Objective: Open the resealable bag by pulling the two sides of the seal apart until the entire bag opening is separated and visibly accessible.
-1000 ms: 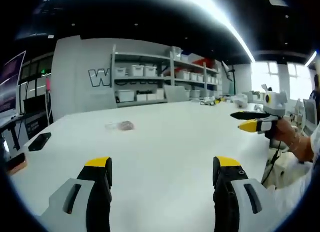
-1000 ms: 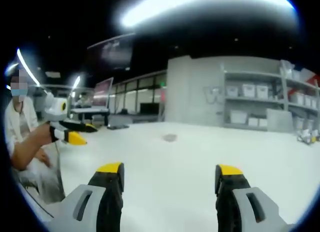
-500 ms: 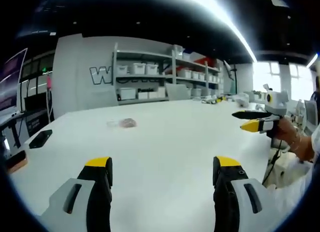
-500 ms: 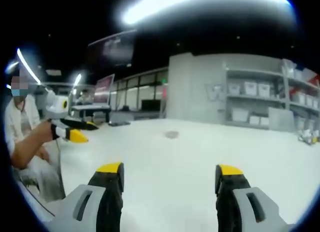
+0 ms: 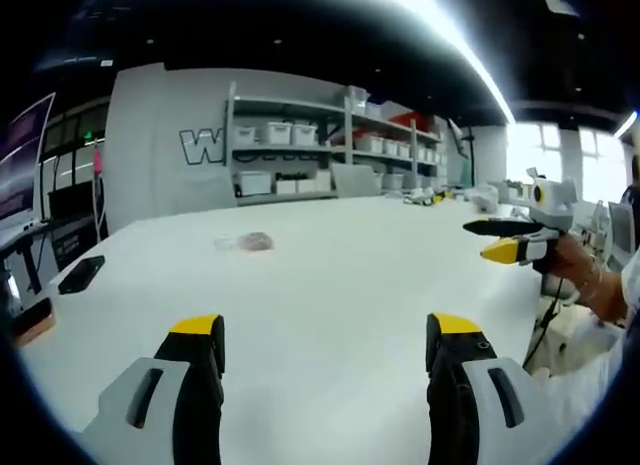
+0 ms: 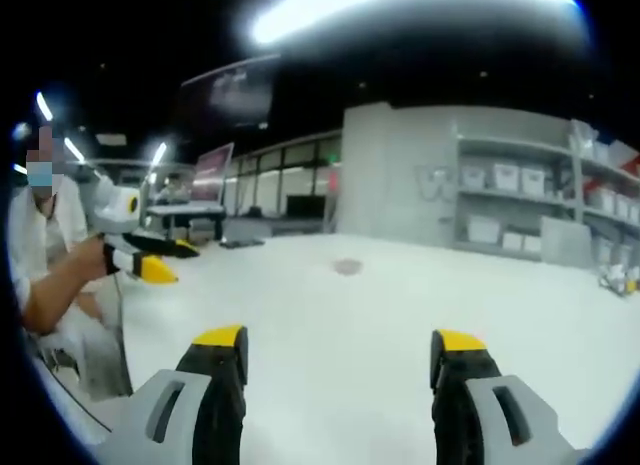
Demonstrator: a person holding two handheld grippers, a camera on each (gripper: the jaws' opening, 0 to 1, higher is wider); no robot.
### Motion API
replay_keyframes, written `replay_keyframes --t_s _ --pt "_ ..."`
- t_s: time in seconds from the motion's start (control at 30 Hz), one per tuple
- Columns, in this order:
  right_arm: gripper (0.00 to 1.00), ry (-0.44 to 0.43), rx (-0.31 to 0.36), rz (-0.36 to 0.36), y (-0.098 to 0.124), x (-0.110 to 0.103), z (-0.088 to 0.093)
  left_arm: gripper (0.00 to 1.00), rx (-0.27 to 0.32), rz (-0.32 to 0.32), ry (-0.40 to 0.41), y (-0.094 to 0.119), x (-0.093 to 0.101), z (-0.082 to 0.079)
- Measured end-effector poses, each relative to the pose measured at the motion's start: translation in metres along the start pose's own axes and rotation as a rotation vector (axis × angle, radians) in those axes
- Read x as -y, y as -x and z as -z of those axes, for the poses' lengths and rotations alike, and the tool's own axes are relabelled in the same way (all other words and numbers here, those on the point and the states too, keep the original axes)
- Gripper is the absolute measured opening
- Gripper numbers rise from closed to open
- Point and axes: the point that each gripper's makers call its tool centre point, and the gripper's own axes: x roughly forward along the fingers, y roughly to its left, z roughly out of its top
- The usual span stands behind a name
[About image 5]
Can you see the shelf rack with white bins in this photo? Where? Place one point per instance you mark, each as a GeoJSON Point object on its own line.
{"type": "Point", "coordinates": [280, 133]}

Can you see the clear resealable bag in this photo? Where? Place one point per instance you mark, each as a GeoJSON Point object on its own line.
{"type": "Point", "coordinates": [252, 241]}

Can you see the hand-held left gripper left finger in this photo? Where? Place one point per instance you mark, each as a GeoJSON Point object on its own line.
{"type": "Point", "coordinates": [150, 385]}

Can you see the crumpled white plastic bag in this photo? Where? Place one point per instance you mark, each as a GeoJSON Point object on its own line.
{"type": "Point", "coordinates": [484, 199]}

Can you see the pink hanging object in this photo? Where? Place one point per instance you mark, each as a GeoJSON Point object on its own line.
{"type": "Point", "coordinates": [99, 162]}

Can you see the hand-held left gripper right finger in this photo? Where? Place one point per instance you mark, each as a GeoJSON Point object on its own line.
{"type": "Point", "coordinates": [480, 385]}

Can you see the curved computer monitor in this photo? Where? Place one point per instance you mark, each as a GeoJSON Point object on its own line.
{"type": "Point", "coordinates": [22, 160]}

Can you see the brown flat box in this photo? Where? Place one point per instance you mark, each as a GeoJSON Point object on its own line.
{"type": "Point", "coordinates": [31, 321]}

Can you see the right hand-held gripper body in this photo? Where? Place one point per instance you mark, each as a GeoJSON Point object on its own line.
{"type": "Point", "coordinates": [552, 200]}

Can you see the standing desk with black legs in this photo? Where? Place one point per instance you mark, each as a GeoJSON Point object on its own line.
{"type": "Point", "coordinates": [20, 255]}

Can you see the black smartphone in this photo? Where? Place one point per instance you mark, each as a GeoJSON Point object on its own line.
{"type": "Point", "coordinates": [81, 274]}

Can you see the person's white clothing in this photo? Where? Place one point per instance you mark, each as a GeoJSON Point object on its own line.
{"type": "Point", "coordinates": [590, 375]}

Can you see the grey metal shelf unit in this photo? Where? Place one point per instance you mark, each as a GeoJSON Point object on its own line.
{"type": "Point", "coordinates": [280, 150]}
{"type": "Point", "coordinates": [395, 145]}

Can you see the white ceiling light strip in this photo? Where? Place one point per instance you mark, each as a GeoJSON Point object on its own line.
{"type": "Point", "coordinates": [470, 55]}

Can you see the person's right hand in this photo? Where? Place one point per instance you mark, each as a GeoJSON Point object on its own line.
{"type": "Point", "coordinates": [570, 262]}

